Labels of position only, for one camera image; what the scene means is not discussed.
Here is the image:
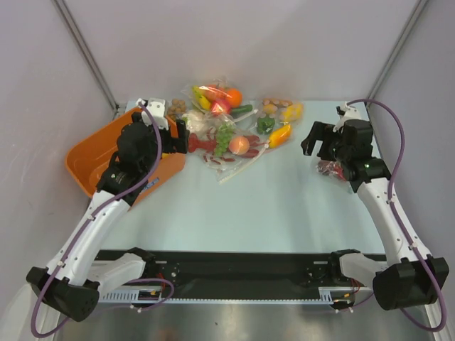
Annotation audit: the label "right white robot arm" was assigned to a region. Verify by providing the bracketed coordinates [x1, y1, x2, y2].
[301, 119, 449, 310]

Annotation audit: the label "fake orange yellow pepper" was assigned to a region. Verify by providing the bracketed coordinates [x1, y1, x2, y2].
[267, 124, 292, 148]

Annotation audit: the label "fake green bell pepper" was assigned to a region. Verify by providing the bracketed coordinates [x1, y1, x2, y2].
[257, 115, 275, 135]

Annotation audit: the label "clear zip bag with lobster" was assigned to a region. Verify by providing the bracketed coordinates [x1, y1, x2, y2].
[184, 114, 269, 183]

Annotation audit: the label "fake peach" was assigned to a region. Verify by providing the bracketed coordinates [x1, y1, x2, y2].
[228, 136, 250, 156]

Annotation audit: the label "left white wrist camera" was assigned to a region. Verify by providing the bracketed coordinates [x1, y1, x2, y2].
[136, 97, 169, 131]

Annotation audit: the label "fake yellow bell pepper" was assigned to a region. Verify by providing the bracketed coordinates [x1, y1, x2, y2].
[280, 103, 304, 122]

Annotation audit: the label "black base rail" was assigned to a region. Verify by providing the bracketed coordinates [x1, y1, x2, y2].
[90, 249, 388, 301]

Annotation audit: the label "fake yellow banana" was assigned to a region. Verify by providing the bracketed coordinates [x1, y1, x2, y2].
[192, 86, 211, 111]

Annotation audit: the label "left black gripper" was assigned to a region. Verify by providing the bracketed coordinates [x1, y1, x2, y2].
[132, 112, 189, 173]

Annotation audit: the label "zip bag with peppers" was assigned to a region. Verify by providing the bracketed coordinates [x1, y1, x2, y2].
[254, 97, 305, 150]

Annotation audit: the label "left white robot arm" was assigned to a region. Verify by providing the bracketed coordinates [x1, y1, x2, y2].
[26, 119, 190, 322]

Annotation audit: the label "bag of fake nuts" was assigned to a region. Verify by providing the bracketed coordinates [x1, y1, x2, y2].
[166, 98, 187, 121]

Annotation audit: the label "fake green cucumber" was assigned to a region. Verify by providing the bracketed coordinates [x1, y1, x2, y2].
[230, 104, 253, 116]

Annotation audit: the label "orange plastic bin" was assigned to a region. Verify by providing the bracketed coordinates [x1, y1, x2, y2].
[65, 107, 186, 205]

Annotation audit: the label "fake green grapes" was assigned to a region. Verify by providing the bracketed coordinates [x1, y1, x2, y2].
[213, 124, 235, 158]

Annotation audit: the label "zip bag with mixed fruit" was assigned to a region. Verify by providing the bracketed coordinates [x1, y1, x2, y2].
[181, 77, 258, 123]

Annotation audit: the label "zip bag with pear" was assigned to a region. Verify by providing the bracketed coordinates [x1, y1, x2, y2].
[316, 160, 346, 182]

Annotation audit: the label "fake red apple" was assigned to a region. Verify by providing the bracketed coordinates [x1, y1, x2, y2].
[210, 99, 231, 117]

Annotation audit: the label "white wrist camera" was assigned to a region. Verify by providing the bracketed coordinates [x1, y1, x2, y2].
[136, 97, 169, 131]
[333, 102, 361, 132]

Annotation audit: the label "red plastic lobster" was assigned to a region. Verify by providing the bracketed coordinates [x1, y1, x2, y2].
[188, 129, 264, 166]

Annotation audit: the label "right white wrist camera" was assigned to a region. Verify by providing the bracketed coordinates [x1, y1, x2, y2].
[333, 102, 361, 132]

